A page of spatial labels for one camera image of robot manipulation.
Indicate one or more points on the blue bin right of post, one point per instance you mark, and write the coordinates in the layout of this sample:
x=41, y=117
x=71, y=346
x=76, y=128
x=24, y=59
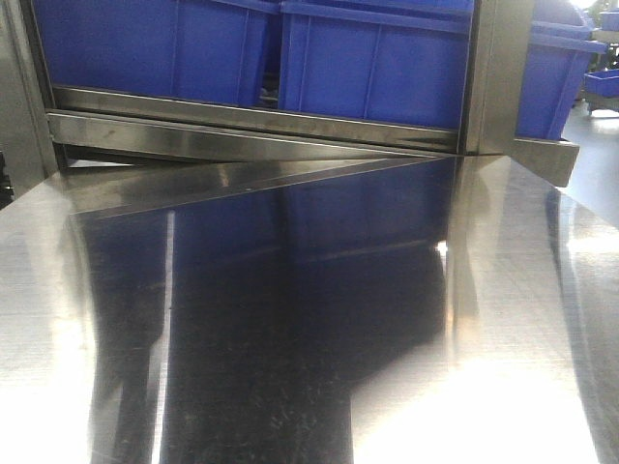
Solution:
x=558, y=57

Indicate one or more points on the blue bin behind table middle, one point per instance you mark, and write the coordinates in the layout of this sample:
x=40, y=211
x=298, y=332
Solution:
x=376, y=63

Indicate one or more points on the distant blue tray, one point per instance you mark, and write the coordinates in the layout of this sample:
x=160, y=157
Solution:
x=603, y=83

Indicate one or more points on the steel shelf rack frame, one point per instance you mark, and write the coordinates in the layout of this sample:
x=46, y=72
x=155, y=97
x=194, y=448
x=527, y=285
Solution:
x=38, y=121

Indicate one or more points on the blue bin behind table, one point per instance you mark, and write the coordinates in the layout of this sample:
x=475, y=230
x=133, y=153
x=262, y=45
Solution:
x=376, y=63
x=210, y=51

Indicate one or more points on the blue bin behind table left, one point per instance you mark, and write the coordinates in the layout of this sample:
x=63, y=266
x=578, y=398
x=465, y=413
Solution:
x=210, y=51

